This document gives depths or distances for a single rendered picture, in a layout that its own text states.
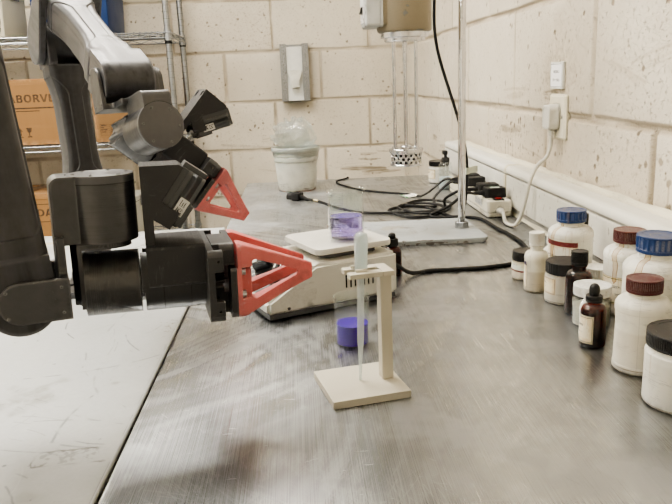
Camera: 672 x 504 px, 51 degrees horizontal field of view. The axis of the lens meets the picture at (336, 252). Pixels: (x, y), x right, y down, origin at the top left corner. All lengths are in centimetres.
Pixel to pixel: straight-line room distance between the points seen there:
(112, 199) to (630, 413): 50
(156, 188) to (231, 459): 24
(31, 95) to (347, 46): 140
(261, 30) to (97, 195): 283
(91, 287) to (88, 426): 15
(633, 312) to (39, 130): 277
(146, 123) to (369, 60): 260
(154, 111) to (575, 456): 59
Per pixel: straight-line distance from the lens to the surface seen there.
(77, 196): 63
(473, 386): 75
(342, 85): 341
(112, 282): 64
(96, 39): 102
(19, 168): 62
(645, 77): 115
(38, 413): 77
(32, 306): 63
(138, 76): 96
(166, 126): 88
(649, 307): 77
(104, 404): 77
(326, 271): 95
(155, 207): 63
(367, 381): 73
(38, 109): 323
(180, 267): 63
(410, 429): 66
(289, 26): 341
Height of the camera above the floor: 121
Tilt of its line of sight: 14 degrees down
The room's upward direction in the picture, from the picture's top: 2 degrees counter-clockwise
